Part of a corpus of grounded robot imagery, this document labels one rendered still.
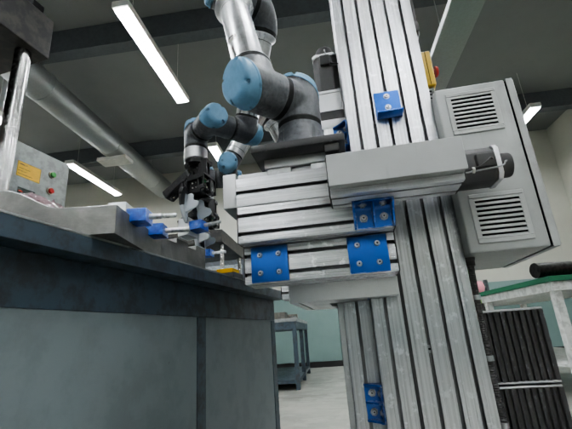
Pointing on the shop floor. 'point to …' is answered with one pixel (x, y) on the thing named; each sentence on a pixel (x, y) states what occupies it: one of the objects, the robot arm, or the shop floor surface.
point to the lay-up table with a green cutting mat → (548, 290)
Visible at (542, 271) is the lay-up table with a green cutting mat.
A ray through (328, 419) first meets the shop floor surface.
